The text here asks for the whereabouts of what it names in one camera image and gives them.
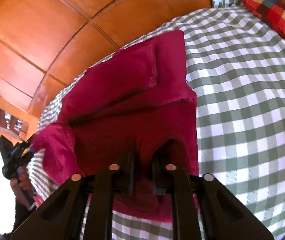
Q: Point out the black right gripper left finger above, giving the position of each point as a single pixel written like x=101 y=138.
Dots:
x=82 y=206

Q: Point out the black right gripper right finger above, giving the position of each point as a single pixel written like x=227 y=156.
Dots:
x=201 y=207

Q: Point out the crimson red garment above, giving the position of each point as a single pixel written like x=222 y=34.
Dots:
x=137 y=101

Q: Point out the person's left hand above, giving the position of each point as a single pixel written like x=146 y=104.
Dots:
x=22 y=187

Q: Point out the wooden bedside shelf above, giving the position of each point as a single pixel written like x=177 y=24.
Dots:
x=15 y=124

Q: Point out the wooden panelled headboard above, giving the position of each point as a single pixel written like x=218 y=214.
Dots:
x=45 y=44

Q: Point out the multicolour plaid blanket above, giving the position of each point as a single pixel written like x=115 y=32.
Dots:
x=272 y=12

